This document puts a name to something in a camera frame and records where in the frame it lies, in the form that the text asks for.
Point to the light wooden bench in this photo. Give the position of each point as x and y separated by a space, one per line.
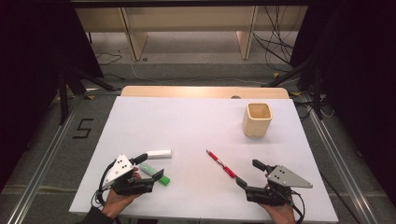
186 18

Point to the beige square pen cup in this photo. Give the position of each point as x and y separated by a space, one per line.
255 126

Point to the black curtain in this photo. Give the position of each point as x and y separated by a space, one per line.
31 77
364 77

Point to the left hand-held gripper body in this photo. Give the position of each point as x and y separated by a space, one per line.
120 168

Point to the person's left hand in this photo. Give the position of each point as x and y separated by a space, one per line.
116 202

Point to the white glue stick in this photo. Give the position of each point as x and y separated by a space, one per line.
160 154

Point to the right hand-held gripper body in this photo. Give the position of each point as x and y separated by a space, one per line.
288 178

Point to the light wooden table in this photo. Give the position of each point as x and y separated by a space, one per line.
186 92

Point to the aluminium floor rail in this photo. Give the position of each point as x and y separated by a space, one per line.
40 174
339 155

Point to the white table cover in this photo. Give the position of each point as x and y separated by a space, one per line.
193 140

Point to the person's right hand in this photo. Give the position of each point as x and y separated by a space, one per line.
280 214

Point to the red pen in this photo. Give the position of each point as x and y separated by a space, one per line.
221 164

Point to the green marker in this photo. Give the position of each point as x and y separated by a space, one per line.
147 169

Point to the black metal stand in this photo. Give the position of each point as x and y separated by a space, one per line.
317 93
63 99

